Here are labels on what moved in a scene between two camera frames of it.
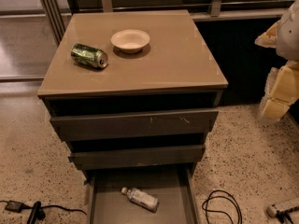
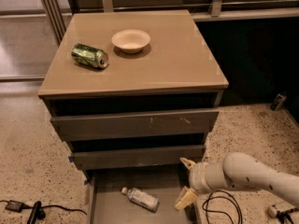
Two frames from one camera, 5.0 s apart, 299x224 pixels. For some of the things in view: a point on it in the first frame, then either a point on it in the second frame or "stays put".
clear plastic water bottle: (141, 199) stays put
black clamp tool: (36, 214) stays put
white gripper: (289, 36) -> (196, 176)
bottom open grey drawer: (175, 188) stays put
